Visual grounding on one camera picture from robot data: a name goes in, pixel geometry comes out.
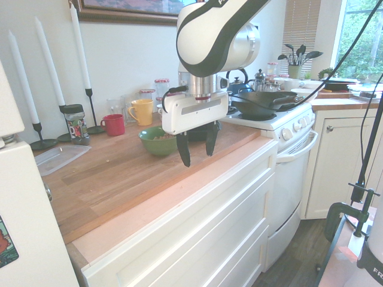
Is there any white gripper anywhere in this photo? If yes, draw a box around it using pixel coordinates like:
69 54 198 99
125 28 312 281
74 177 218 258
161 90 230 167

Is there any green ceramic bowl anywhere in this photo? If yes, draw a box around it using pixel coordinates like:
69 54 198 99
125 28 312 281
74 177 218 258
138 126 179 157

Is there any clear plastic box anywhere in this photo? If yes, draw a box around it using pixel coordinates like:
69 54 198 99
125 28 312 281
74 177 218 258
346 83 383 104

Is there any black plastic food container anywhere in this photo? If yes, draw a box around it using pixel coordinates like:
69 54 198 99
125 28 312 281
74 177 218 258
187 121 224 143

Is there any yellow mug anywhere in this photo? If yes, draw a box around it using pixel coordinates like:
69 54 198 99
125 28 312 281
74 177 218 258
127 99 154 127

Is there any black wok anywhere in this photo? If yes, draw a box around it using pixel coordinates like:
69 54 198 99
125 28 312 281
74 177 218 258
232 91 305 118

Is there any clear glass mug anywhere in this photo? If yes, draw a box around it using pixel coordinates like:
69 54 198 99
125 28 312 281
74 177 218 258
121 93 141 125
107 97 126 120

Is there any white drawer cabinet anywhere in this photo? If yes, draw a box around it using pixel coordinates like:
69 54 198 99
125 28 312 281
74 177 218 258
80 140 278 287

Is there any red mug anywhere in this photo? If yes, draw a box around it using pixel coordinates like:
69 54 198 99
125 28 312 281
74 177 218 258
100 114 126 137

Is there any glass french press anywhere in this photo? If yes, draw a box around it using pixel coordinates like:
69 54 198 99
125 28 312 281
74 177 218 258
254 68 267 92

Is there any white kitchen stove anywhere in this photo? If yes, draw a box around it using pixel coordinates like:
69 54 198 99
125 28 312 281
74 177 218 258
218 89 318 273

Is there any black candle holder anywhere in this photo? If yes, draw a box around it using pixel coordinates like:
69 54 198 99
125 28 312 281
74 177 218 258
84 88 105 135
56 104 74 143
29 121 59 151

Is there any white ceramic mug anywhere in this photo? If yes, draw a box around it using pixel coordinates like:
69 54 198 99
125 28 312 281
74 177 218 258
282 78 305 92

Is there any white ceramic bowl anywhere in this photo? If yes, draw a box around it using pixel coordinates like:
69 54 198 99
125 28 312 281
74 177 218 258
302 80 326 92
290 88 318 102

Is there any spice jar with black lid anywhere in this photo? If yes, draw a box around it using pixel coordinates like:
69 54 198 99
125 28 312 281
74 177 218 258
63 103 90 146

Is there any clear plastic container lid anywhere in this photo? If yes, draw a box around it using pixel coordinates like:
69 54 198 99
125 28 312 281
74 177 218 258
34 144 92 177

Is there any white cabinet door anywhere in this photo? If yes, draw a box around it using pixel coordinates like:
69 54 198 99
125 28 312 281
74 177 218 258
305 109 381 221

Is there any small green plant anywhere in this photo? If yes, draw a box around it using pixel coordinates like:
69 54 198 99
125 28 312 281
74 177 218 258
317 67 335 80

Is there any tall white candle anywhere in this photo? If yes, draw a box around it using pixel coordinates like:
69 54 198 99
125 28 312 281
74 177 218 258
8 29 40 124
69 2 92 90
34 16 66 106

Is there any dark green C-clamp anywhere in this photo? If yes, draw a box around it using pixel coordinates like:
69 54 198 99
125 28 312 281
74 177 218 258
324 182 381 243

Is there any black round pan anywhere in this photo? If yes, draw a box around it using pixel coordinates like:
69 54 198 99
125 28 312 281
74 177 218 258
321 77 360 92

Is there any wooden window blind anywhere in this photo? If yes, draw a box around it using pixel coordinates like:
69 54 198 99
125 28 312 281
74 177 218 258
282 0 320 72

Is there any white refrigerator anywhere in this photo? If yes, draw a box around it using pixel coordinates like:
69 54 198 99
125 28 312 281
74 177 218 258
0 59 80 287

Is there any window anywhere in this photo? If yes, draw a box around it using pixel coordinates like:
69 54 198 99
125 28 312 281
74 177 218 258
335 0 383 81

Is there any robot mounting table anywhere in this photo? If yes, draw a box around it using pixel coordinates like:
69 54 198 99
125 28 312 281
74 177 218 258
315 206 383 287

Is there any colourful fridge magnet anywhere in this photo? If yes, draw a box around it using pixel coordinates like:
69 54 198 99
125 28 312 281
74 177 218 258
0 215 19 268

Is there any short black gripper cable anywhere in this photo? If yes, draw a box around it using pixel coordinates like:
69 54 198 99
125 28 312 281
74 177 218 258
162 86 189 114

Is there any blue kettle black handle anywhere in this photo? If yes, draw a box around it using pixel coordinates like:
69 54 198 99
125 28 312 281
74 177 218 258
226 68 254 95

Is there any white oven door handle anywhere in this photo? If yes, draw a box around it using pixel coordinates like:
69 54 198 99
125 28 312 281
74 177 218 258
276 130 318 164

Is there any black camera stand pole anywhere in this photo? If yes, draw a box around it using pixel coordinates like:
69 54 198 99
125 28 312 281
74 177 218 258
350 71 383 206

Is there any long black gripper cable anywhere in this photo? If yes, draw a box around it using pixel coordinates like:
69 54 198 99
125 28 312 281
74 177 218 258
230 0 383 106

